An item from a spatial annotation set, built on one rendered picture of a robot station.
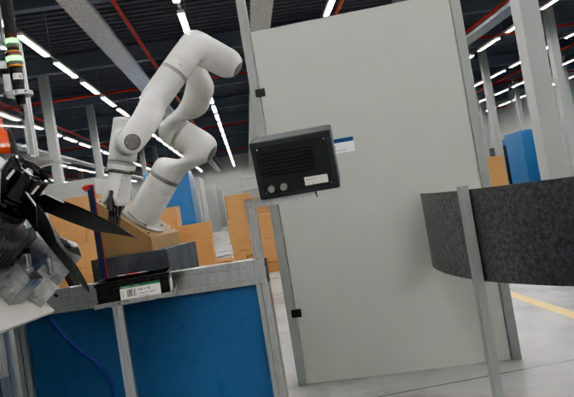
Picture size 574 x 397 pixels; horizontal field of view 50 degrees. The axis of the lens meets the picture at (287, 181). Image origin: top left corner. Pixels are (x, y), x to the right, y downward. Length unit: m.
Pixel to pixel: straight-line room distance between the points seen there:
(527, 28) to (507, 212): 5.62
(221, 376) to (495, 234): 1.27
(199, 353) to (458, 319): 1.77
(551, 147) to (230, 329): 6.31
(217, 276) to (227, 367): 0.30
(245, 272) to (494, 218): 1.14
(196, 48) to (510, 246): 1.47
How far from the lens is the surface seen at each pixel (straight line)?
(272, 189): 1.94
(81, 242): 9.89
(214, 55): 2.03
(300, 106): 3.45
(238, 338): 2.08
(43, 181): 1.74
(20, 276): 1.73
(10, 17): 1.95
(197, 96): 2.18
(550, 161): 7.94
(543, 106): 7.98
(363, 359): 3.53
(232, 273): 2.02
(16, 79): 1.90
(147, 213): 2.37
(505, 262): 2.68
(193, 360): 2.13
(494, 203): 2.66
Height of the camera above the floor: 1.04
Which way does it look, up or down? 2 degrees up
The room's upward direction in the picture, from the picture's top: 9 degrees counter-clockwise
